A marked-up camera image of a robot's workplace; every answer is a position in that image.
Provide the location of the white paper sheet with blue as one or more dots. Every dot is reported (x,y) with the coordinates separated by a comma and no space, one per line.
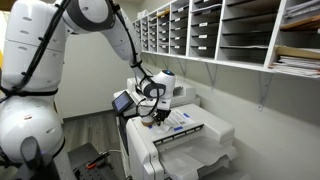
(177,120)

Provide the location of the white wall mail sorter shelf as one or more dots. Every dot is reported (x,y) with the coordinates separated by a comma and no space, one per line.
(270,36)

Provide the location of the large white office copier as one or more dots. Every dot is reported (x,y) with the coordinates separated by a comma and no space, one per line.
(183,94)

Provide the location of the black orange clamp front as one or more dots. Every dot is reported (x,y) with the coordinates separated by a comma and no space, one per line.
(93,163)

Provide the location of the copier touchscreen panel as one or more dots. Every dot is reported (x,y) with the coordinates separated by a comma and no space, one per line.
(122,102)

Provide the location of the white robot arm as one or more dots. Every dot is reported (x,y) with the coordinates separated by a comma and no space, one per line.
(32,69)

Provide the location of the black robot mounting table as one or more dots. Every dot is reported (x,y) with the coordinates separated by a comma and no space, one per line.
(81,156)

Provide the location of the white finisher unit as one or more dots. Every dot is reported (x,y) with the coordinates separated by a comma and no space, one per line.
(201,151)

